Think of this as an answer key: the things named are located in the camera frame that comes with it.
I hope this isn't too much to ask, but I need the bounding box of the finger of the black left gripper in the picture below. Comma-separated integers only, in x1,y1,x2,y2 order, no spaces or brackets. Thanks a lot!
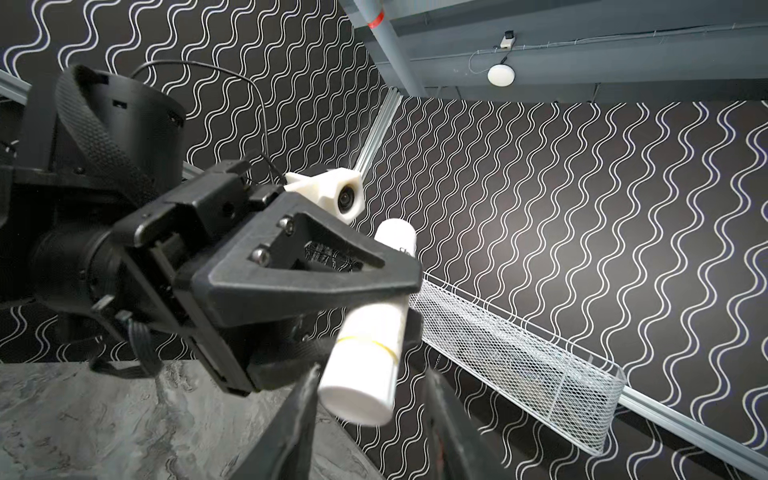
245,308,425,391

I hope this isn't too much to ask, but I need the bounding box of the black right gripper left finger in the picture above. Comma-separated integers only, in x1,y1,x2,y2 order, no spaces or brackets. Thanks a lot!
230,364,321,480

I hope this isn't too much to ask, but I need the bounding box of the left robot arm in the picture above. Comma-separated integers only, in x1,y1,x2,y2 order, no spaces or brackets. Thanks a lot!
1,65,422,396

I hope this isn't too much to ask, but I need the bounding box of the white wire mesh basket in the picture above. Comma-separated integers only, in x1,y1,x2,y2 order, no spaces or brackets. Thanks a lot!
411,274,626,456

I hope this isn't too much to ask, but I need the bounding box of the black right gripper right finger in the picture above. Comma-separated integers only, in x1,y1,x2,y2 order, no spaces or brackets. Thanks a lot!
424,369,506,480

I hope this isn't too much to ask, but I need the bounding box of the grey ceiling pipe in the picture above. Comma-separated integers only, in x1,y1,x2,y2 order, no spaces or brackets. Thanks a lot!
354,0,427,97

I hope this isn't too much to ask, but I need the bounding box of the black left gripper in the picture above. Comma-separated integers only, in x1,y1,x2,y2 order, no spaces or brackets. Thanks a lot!
89,161,422,393

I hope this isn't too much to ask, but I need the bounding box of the white glue stick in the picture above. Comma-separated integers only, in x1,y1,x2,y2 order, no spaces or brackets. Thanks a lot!
316,218,419,427

